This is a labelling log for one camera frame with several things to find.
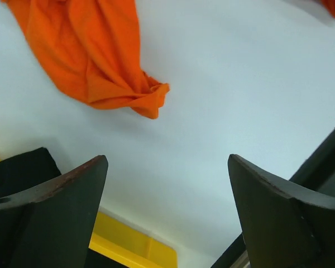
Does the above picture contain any yellow plastic bin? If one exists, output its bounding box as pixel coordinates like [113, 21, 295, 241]
[0, 152, 179, 268]

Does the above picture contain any black t shirt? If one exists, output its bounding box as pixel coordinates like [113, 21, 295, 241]
[0, 147, 61, 198]

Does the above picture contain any orange t shirt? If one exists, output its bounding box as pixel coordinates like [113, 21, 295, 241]
[2, 1, 335, 120]

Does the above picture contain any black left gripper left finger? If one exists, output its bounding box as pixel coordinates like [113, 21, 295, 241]
[0, 155, 108, 267]

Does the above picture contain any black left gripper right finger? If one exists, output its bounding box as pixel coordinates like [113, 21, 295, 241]
[228, 155, 335, 267]

